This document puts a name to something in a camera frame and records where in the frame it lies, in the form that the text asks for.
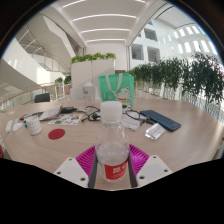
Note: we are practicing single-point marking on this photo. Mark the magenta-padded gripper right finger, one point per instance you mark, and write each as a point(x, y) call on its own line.
point(153, 168)

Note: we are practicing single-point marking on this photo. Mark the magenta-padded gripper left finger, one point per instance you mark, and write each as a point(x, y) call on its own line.
point(71, 170)

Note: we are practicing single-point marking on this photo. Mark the clear water bottle red label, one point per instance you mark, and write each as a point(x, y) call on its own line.
point(112, 150)

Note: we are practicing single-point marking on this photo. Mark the clear plastic box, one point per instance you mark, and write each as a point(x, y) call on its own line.
point(155, 131)

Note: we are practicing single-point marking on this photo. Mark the flat round red coaster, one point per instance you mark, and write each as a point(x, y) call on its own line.
point(56, 134)

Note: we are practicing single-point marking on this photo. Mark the dark blue keyboard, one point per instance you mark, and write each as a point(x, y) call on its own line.
point(160, 120)

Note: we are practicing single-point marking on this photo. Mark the colourful sticker sheet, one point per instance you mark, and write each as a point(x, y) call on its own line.
point(65, 119)

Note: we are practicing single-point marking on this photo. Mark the black eyeglasses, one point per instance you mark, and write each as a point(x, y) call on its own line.
point(132, 114)

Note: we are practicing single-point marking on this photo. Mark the white cup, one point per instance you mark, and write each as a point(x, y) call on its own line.
point(34, 126)

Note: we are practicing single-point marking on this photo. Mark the black pouch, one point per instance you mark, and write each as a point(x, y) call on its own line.
point(68, 109)

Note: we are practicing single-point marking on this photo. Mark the open grey notebook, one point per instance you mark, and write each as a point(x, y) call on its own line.
point(50, 112)

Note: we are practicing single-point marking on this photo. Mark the white charger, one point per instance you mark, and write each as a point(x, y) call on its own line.
point(8, 126)

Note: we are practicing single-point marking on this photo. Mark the black chair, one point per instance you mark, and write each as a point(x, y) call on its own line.
point(42, 97)

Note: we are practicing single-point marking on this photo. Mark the clear plastic tumbler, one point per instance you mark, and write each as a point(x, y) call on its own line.
point(88, 93)

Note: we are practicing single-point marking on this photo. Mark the green tote bag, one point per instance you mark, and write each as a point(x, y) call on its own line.
point(115, 87)

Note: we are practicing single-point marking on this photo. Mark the row of green potted trees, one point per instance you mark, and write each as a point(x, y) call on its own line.
point(186, 75)

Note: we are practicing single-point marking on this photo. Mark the white planter with green plants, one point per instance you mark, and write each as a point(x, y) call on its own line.
point(91, 70)

